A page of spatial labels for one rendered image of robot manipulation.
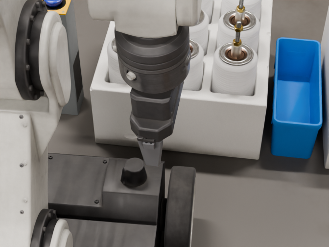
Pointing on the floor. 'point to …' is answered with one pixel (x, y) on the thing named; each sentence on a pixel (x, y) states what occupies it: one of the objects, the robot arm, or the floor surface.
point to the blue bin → (296, 97)
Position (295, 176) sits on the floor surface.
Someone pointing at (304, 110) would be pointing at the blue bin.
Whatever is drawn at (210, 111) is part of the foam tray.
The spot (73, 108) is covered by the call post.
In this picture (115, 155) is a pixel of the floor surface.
